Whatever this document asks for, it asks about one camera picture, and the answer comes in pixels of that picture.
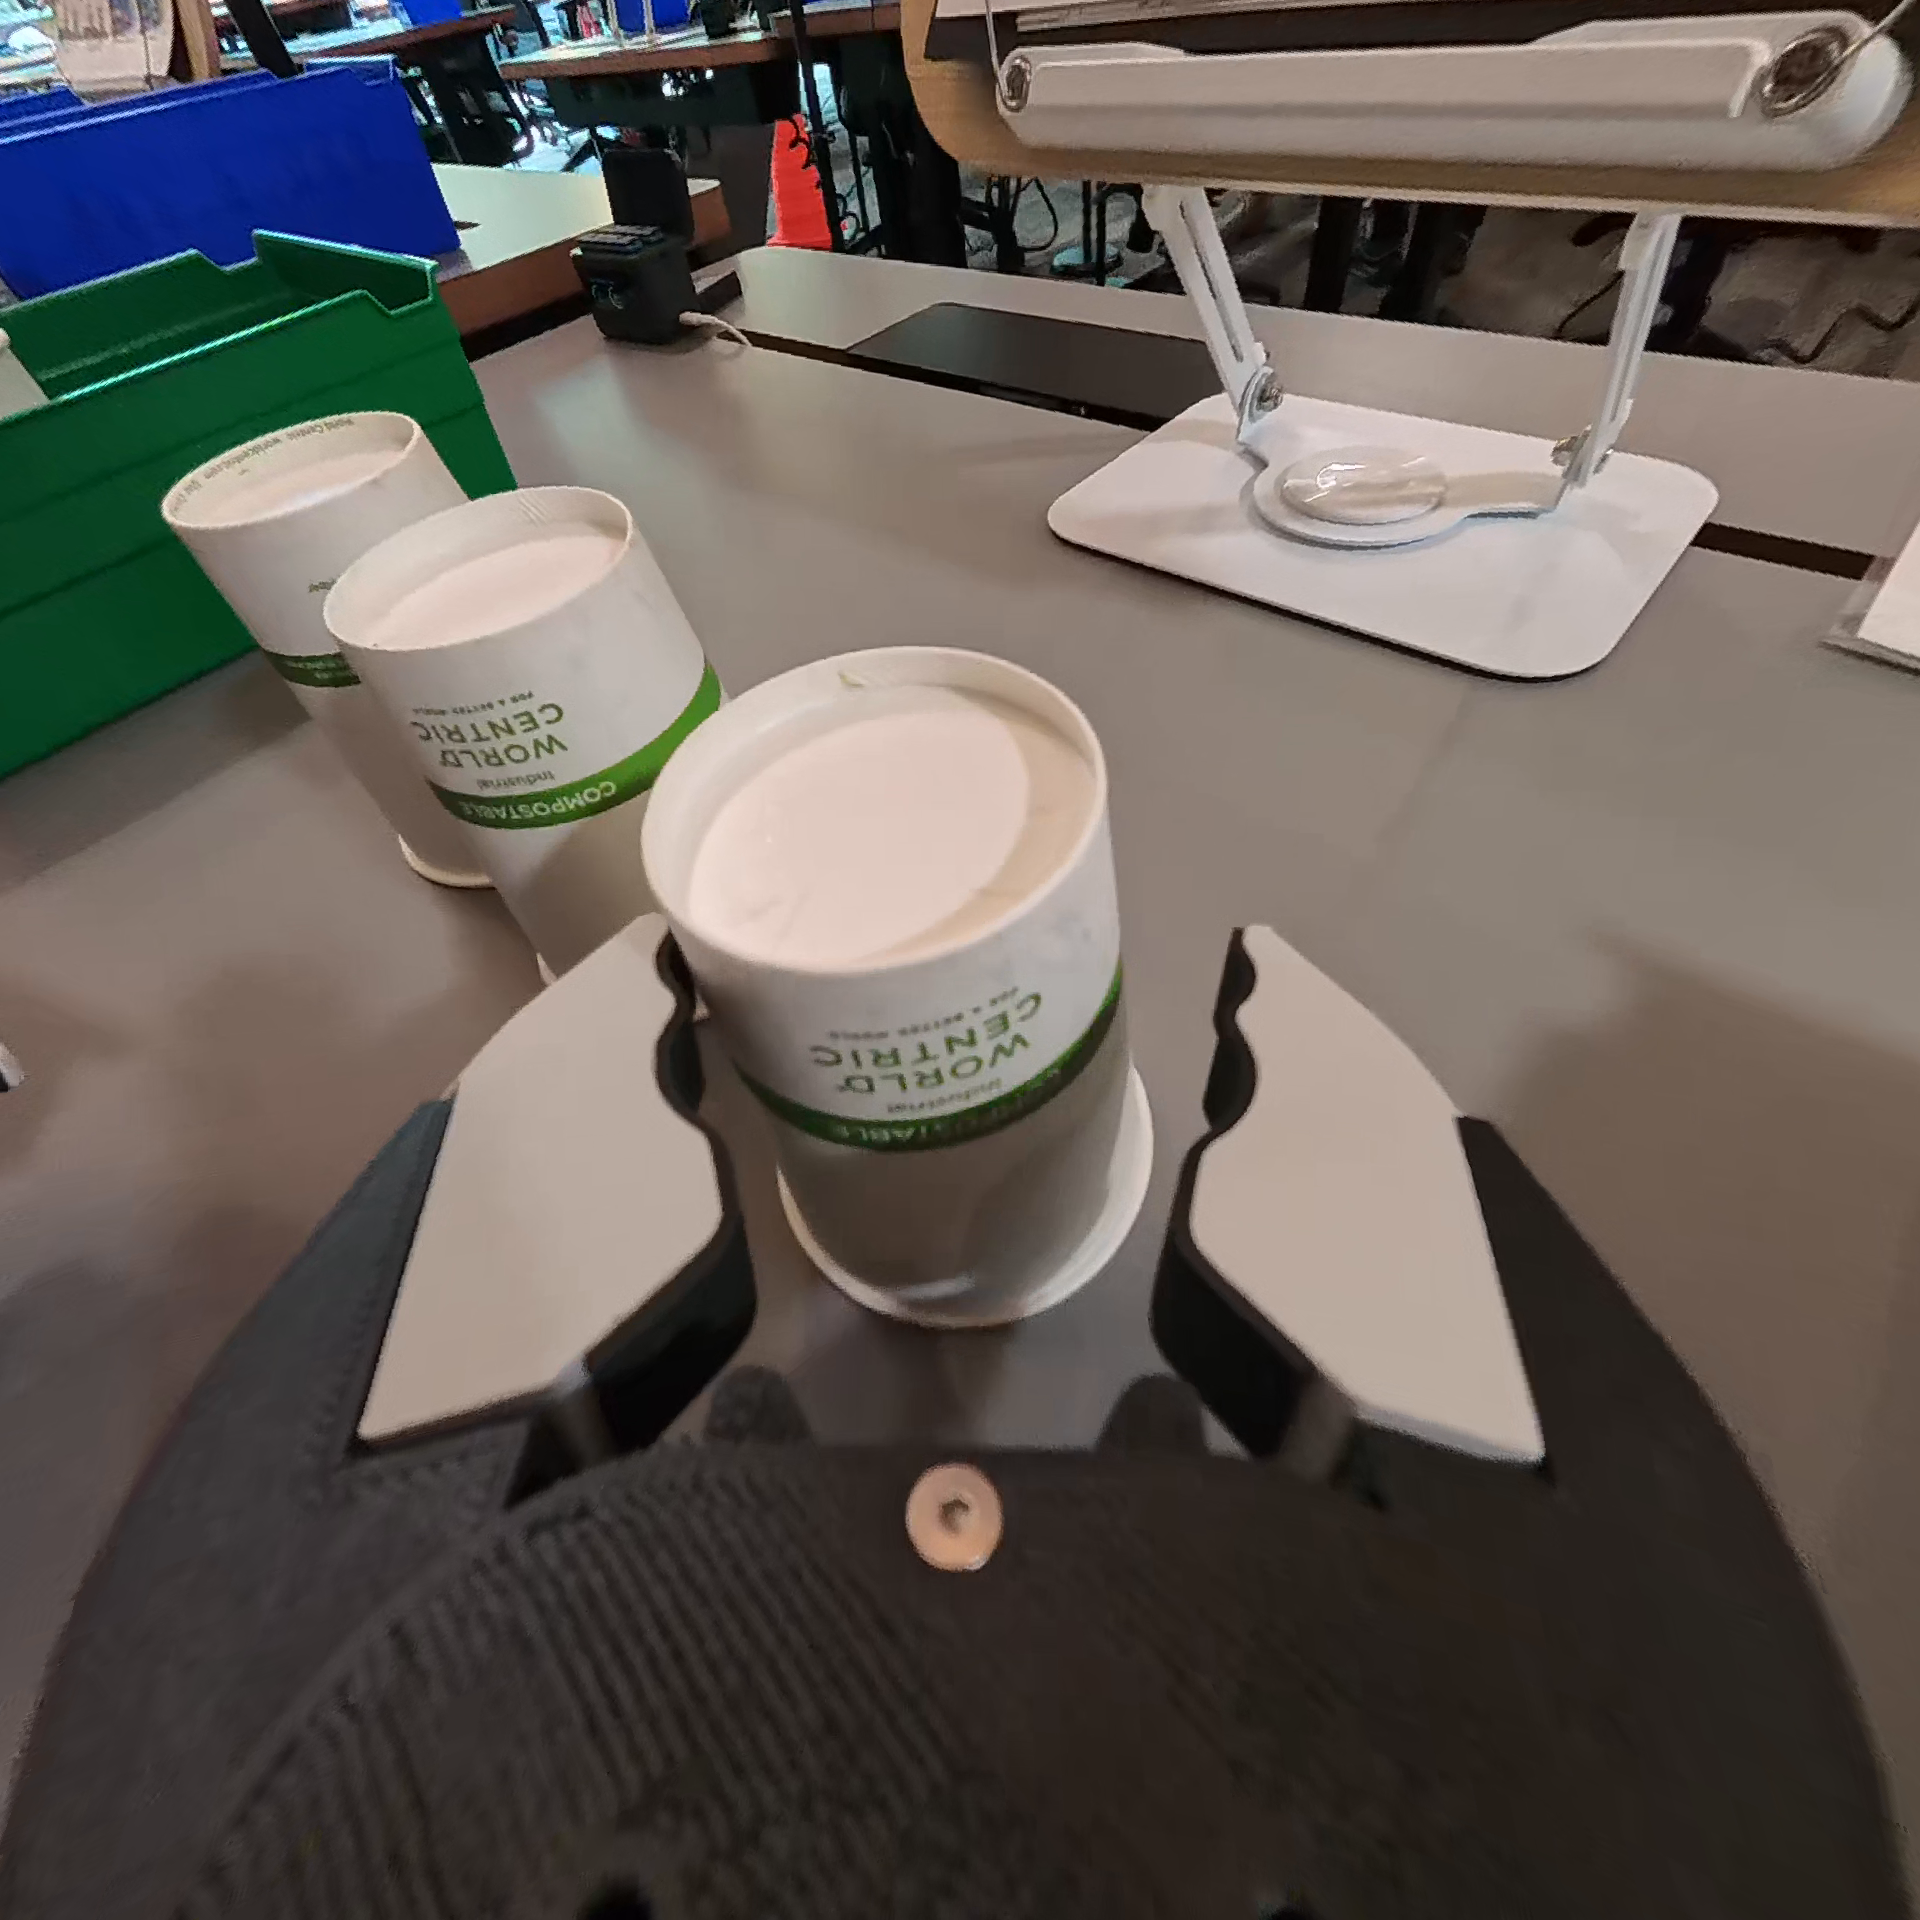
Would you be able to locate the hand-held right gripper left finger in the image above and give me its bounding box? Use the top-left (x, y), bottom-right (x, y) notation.
top-left (356, 914), bottom-right (756, 1464)

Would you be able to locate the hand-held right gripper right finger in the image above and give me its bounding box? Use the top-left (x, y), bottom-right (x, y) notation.
top-left (1153, 925), bottom-right (1548, 1479)

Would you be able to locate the white paper cup green band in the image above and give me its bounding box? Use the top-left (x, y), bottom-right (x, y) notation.
top-left (162, 409), bottom-right (496, 888)
top-left (640, 644), bottom-right (1155, 1327)
top-left (323, 486), bottom-right (726, 984)

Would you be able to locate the green plastic bin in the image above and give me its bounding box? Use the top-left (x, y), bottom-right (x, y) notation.
top-left (0, 229), bottom-right (520, 781)

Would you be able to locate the grey desk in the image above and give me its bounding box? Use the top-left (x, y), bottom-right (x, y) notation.
top-left (0, 246), bottom-right (1920, 1877)

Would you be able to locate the black desk panel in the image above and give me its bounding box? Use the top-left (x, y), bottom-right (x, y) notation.
top-left (848, 303), bottom-right (1203, 429)

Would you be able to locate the laminated paper sheet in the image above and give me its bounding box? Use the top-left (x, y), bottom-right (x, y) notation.
top-left (1820, 517), bottom-right (1920, 669)

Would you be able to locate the orange traffic cone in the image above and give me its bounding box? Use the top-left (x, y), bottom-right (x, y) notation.
top-left (767, 117), bottom-right (834, 248)

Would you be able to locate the blue plastic bin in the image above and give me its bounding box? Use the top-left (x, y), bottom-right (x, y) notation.
top-left (0, 60), bottom-right (465, 301)

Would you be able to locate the long background table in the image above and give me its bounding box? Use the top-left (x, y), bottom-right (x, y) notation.
top-left (496, 0), bottom-right (962, 271)

